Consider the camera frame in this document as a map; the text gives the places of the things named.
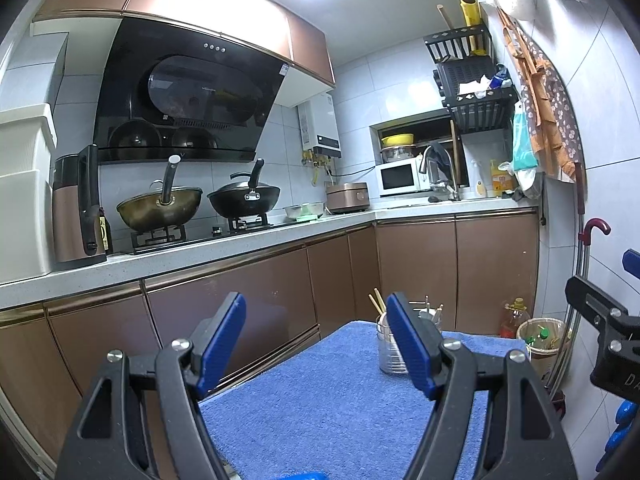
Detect black range hood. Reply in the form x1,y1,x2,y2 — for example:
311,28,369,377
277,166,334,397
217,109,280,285
92,15,292,165

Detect blue towel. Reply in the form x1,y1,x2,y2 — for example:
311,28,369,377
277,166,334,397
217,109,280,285
197,321,528,480

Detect teal plastic bag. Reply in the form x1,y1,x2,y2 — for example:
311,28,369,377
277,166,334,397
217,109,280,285
511,105,538,171

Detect black wok with lid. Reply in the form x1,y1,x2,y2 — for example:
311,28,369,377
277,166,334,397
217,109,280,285
206,158,282,218

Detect dark sauce bottle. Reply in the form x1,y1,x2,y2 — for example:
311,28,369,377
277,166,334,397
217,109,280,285
99,207,112,255

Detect gas stove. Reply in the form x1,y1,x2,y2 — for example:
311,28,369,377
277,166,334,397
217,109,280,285
130,212,281,255

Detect brown rice cooker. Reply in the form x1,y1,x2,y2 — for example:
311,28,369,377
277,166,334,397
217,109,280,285
326,182,372,215

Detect white cloth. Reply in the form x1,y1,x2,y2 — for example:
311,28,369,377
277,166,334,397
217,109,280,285
457,75,493,98

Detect patterned apron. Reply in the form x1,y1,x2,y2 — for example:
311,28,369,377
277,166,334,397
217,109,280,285
495,7,586,181

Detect yellow dish soap bottle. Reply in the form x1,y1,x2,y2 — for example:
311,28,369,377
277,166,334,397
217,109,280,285
490,159,508,197

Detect white countertop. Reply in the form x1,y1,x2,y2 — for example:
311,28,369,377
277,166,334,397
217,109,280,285
0,197,538,301

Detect metal bowl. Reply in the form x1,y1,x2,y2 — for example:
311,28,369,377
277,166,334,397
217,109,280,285
285,201,326,222

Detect yellow film roll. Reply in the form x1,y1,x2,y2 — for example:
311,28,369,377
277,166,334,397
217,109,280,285
460,0,487,56

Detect white plastic storage box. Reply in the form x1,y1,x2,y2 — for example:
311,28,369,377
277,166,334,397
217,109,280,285
0,170,53,286
0,104,57,176

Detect white microwave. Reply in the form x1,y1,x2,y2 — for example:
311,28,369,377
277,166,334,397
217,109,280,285
375,156,432,197

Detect beige round bin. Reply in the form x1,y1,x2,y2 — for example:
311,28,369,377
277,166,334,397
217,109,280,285
516,317,571,376

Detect black wall rack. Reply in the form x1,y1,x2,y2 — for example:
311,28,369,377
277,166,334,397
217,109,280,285
424,25,521,133

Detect maroon hook handle metal pole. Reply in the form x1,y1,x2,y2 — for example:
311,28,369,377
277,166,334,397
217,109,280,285
550,219,612,396

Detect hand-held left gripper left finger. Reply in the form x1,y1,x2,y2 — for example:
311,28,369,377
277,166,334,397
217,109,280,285
55,291,247,480

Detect cooking oil bottle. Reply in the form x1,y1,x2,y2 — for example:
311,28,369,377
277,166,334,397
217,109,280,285
500,298,531,338

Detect metal wire utensil holder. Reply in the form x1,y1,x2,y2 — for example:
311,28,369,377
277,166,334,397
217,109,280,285
375,295,446,376

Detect metal faucet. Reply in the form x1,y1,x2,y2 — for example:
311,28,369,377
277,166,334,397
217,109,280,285
419,145,461,202

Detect brown canister black handle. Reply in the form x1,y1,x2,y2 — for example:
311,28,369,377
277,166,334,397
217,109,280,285
52,145,108,266

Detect person's right hand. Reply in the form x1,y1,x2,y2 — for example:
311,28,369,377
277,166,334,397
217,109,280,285
597,402,640,471

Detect brass wok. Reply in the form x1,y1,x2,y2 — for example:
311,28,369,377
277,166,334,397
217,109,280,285
116,155,203,233

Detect brown base cabinets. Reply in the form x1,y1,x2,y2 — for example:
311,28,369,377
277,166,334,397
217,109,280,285
0,212,541,476

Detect maroon straight handle metal pole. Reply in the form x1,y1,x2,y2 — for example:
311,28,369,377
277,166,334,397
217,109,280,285
575,162,587,218

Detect white water heater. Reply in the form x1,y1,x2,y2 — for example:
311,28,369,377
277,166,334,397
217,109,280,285
297,92,342,157

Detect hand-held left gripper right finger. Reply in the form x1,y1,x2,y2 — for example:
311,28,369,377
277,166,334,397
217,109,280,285
386,291,578,480

